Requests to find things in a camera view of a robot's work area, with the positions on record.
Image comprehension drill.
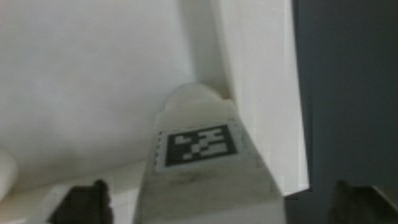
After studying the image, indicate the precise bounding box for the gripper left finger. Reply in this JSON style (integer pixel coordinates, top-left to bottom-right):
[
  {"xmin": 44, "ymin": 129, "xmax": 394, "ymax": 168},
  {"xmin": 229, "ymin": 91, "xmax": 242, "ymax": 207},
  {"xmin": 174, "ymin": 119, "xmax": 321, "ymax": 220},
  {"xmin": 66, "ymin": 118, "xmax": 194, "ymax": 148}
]
[{"xmin": 48, "ymin": 180, "xmax": 114, "ymax": 224}]

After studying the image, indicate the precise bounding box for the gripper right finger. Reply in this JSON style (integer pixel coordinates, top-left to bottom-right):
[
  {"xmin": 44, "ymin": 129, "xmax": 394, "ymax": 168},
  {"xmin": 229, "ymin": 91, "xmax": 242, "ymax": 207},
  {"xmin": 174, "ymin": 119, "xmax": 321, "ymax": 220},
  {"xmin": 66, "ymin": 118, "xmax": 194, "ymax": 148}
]
[{"xmin": 327, "ymin": 181, "xmax": 398, "ymax": 224}]

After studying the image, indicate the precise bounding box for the white leg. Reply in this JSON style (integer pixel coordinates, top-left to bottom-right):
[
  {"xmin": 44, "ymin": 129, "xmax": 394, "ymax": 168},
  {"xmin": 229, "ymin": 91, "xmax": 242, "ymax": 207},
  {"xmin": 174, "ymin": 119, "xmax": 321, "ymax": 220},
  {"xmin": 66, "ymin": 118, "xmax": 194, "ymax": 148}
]
[{"xmin": 133, "ymin": 84, "xmax": 286, "ymax": 224}]

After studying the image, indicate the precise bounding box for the white square tabletop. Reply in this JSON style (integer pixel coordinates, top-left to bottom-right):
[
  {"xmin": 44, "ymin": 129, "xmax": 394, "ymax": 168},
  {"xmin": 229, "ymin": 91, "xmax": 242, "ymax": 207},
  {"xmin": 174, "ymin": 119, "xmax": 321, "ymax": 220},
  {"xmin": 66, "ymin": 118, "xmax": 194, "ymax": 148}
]
[{"xmin": 0, "ymin": 0, "xmax": 309, "ymax": 224}]

